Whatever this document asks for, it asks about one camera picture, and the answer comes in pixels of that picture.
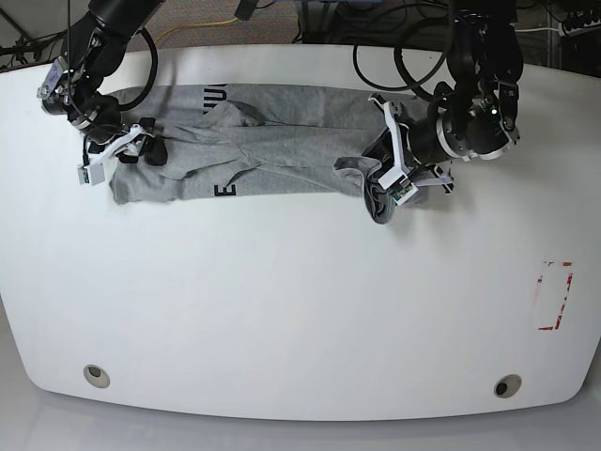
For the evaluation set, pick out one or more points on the grey T-shirt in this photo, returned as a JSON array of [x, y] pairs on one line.
[[259, 139]]

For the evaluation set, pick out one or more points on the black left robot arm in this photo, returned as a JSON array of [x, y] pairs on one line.
[[482, 55]]

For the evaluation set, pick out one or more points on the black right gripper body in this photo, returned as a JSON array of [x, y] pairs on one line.
[[98, 135]]

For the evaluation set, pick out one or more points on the table cable grommet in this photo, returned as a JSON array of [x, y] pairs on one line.
[[96, 376], [507, 386]]

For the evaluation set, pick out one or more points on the white power strip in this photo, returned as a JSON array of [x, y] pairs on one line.
[[580, 22]]

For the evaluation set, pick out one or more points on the red tape rectangle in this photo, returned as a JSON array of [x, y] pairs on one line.
[[551, 294]]

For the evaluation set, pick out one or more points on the right table cable grommet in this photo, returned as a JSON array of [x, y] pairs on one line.
[[507, 386]]

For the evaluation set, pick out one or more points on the left table cable grommet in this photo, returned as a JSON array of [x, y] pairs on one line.
[[96, 376]]

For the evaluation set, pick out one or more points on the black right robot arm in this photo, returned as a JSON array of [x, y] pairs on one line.
[[93, 49]]

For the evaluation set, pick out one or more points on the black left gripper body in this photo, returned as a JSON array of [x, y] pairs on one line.
[[486, 136]]

